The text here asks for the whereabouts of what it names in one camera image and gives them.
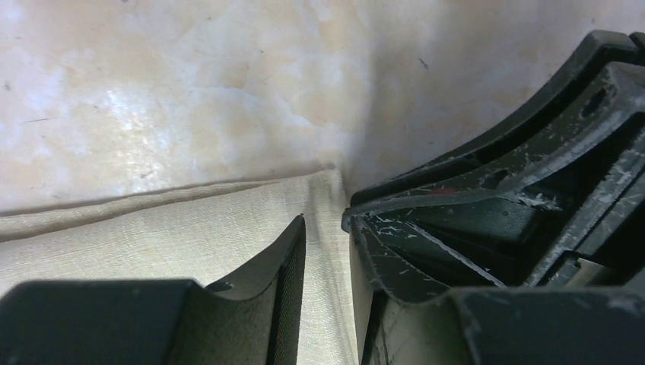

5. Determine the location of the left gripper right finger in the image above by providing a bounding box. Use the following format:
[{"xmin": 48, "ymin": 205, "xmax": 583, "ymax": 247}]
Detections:
[{"xmin": 350, "ymin": 218, "xmax": 644, "ymax": 364}]

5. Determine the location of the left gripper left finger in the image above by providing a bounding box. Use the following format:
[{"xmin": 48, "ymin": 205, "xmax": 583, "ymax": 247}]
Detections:
[{"xmin": 1, "ymin": 215, "xmax": 306, "ymax": 364}]

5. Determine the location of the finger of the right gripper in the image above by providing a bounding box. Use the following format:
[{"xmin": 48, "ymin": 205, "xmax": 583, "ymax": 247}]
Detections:
[
  {"xmin": 342, "ymin": 62, "xmax": 644, "ymax": 287},
  {"xmin": 350, "ymin": 30, "xmax": 644, "ymax": 206}
]

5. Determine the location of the beige cloth napkin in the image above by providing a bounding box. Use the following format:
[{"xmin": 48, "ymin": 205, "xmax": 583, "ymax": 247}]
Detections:
[{"xmin": 1, "ymin": 170, "xmax": 361, "ymax": 364}]

